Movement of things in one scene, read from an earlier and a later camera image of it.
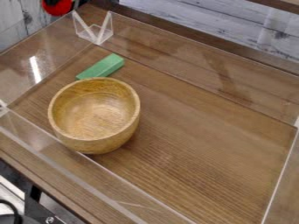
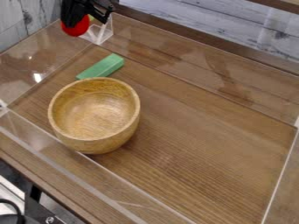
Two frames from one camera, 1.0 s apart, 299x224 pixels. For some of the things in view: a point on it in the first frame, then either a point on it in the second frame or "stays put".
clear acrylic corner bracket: [92, 32] stays put
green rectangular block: [102, 68] stays put
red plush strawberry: [58, 7] → [81, 29]
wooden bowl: [94, 112] stays put
